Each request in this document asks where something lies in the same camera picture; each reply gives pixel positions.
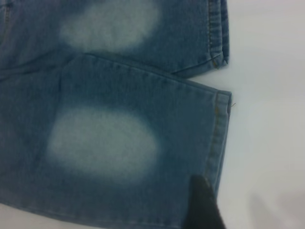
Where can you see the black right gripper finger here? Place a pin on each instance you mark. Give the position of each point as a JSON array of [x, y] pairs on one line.
[[202, 207]]

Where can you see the blue denim jeans with print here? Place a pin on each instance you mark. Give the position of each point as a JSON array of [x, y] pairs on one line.
[[107, 95]]

